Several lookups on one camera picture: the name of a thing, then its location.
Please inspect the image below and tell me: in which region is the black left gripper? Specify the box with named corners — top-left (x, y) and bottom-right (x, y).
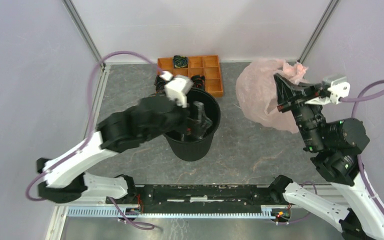
top-left (143, 91), bottom-right (212, 143)

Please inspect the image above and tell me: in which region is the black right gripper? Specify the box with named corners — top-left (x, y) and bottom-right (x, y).
top-left (271, 71), bottom-right (324, 150)

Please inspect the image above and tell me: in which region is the pink plastic trash bag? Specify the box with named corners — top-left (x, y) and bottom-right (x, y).
top-left (235, 59), bottom-right (308, 134)

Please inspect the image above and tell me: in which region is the black plastic trash bin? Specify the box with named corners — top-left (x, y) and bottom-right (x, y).
top-left (163, 88), bottom-right (221, 162)

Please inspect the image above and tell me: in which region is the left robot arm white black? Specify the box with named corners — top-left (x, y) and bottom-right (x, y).
top-left (36, 93), bottom-right (213, 204)

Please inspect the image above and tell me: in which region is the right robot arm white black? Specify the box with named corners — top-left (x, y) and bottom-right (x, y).
top-left (268, 73), bottom-right (384, 240)

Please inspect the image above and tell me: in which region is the rolled black belt orange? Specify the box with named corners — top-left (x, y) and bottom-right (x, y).
top-left (191, 75), bottom-right (206, 91)

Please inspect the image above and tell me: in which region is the orange wooden compartment tray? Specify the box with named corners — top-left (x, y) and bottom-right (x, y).
top-left (157, 55), bottom-right (224, 98)

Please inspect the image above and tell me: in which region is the rolled dark belt left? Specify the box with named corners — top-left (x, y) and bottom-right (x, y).
top-left (154, 75), bottom-right (169, 94)

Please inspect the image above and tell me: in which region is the rolled dark belt green yellow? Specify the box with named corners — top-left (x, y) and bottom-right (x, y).
top-left (172, 55), bottom-right (189, 69)

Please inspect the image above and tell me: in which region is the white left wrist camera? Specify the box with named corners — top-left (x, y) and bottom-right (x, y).
top-left (159, 71), bottom-right (194, 108)

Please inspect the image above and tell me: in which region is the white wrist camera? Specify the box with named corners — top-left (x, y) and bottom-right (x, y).
top-left (159, 71), bottom-right (194, 108)
top-left (305, 74), bottom-right (351, 106)

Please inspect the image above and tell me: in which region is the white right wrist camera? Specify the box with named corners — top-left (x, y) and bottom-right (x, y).
top-left (305, 74), bottom-right (351, 106)

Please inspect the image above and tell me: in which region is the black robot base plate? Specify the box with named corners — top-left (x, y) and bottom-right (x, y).
top-left (105, 174), bottom-right (303, 215)

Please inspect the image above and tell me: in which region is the slotted white cable duct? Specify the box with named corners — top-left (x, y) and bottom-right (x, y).
top-left (67, 206), bottom-right (279, 220)

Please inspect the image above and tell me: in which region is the aluminium frame post right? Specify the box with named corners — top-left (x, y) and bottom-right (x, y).
top-left (297, 0), bottom-right (341, 64)

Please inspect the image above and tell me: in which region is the aluminium frame post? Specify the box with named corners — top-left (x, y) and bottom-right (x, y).
top-left (297, 0), bottom-right (341, 64)
top-left (62, 0), bottom-right (106, 69)

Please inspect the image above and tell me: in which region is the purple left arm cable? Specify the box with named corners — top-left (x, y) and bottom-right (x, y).
top-left (25, 50), bottom-right (166, 231)

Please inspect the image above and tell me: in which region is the aluminium frame post left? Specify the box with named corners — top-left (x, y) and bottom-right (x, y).
top-left (62, 0), bottom-right (106, 69)

